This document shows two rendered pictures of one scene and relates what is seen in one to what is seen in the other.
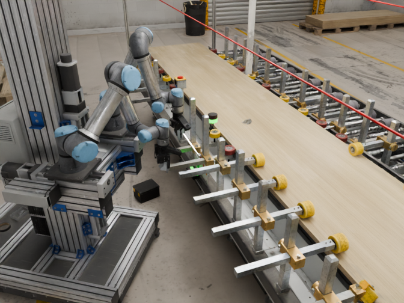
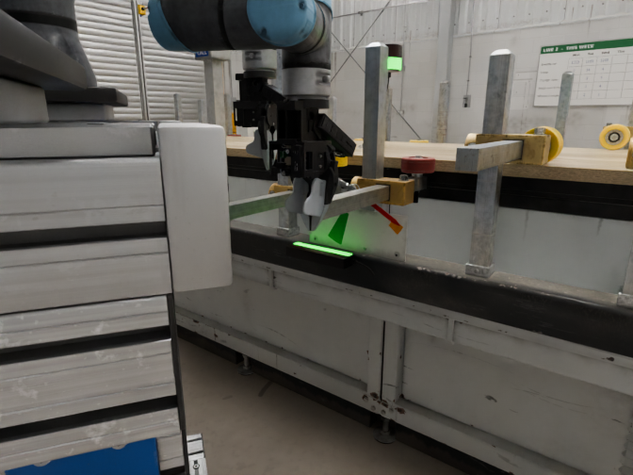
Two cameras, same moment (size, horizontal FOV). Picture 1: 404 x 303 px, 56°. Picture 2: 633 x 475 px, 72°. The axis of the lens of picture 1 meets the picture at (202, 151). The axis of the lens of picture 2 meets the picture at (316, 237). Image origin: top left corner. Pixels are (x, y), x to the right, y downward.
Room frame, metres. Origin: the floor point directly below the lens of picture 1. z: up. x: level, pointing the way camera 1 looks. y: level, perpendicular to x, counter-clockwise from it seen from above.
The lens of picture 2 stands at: (1.40, 0.61, 1.00)
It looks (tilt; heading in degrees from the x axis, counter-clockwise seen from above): 15 degrees down; 327
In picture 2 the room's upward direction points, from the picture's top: straight up
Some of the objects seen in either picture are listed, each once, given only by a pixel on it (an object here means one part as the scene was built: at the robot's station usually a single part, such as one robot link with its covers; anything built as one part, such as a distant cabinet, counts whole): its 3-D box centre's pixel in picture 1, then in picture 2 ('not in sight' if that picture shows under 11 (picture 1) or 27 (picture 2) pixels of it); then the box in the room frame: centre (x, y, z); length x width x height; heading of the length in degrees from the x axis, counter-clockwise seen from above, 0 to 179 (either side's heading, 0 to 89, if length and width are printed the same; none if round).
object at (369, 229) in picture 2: (200, 168); (353, 230); (2.15, 0.01, 0.75); 0.26 x 0.01 x 0.10; 20
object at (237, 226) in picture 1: (261, 219); not in sight; (1.39, -0.28, 0.95); 0.50 x 0.04 x 0.04; 110
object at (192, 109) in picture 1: (192, 129); (286, 146); (2.37, 0.06, 0.93); 0.04 x 0.04 x 0.48; 20
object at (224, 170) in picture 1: (222, 165); (505, 148); (1.88, -0.12, 0.95); 0.14 x 0.06 x 0.05; 20
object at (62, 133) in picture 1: (68, 139); not in sight; (1.72, 0.69, 1.21); 0.13 x 0.12 x 0.14; 45
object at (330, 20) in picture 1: (355, 18); not in sight; (9.83, -3.86, 0.23); 2.41 x 0.77 x 0.17; 108
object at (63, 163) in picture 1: (71, 158); not in sight; (1.73, 0.69, 1.09); 0.15 x 0.15 x 0.10
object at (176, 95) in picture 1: (176, 97); not in sight; (2.31, 0.16, 1.19); 0.09 x 0.08 x 0.11; 86
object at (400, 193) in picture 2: (207, 159); (381, 189); (2.11, -0.03, 0.85); 0.14 x 0.06 x 0.05; 20
